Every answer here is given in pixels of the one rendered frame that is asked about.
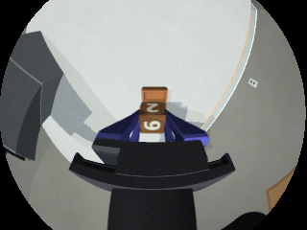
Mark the brown wooden number cube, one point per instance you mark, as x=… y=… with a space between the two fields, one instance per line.
x=152 y=117

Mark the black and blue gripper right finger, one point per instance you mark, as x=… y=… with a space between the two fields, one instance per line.
x=183 y=130

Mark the brown wooden tray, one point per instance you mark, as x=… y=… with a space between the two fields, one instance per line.
x=154 y=94

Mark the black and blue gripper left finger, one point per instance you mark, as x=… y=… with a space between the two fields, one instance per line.
x=122 y=129

